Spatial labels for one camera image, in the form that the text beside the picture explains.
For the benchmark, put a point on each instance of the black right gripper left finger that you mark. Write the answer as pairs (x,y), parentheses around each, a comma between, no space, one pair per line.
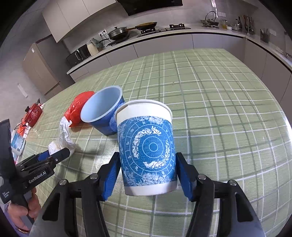
(58,216)

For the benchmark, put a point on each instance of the red plastic bag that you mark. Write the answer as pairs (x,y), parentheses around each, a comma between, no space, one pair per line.
(73,112)

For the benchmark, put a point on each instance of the black lidded wok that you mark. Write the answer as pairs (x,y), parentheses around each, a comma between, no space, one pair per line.
(119,33)

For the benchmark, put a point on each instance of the blue plastic bowl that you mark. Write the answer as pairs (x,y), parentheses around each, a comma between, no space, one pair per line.
(99,110)

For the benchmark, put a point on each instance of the blue white paper cup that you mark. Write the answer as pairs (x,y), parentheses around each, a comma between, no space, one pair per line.
(146,147)

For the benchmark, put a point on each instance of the black range hood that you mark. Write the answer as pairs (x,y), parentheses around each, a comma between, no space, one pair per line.
(137,6)

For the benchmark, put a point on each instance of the black microwave oven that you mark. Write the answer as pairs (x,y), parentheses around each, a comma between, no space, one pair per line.
(78,56)

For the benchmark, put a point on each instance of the white kettle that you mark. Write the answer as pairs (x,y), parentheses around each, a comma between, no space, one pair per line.
(92,48)

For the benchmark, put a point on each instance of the black gas stove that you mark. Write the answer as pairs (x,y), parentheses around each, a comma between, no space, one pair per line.
(171,27)

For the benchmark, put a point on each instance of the white plastic bag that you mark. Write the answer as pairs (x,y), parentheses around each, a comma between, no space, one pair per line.
(63,140)

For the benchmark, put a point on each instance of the left hand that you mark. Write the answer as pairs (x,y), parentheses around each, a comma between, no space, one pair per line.
(16,211)

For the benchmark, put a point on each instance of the white blue device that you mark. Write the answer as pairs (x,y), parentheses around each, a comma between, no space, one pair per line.
(17,143)

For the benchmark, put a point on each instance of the refrigerator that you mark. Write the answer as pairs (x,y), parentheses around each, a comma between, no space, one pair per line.
(46,66)

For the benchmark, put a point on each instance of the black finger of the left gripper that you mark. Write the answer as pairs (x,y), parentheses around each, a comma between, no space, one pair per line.
(59,156)

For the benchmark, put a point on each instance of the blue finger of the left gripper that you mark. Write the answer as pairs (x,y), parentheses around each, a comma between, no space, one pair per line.
(43,156)

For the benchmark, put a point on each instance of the frying pan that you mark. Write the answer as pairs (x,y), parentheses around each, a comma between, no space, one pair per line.
(144,26)

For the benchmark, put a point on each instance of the black utensil holder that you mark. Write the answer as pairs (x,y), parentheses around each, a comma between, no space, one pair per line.
(264,35)

